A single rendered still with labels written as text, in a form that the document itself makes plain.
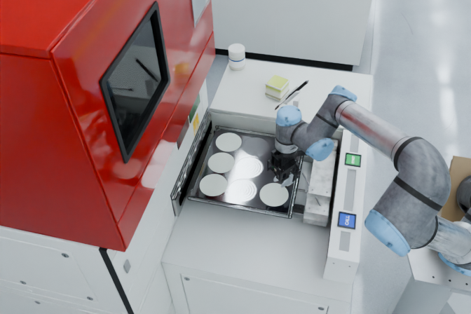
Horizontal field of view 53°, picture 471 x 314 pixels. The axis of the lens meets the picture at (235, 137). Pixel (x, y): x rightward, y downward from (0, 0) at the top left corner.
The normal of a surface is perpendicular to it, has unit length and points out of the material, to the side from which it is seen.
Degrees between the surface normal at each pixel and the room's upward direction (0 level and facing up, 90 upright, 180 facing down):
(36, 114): 90
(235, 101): 0
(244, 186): 0
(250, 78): 0
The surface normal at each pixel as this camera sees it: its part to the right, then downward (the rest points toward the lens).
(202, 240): -0.03, -0.69
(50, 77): -0.24, 0.70
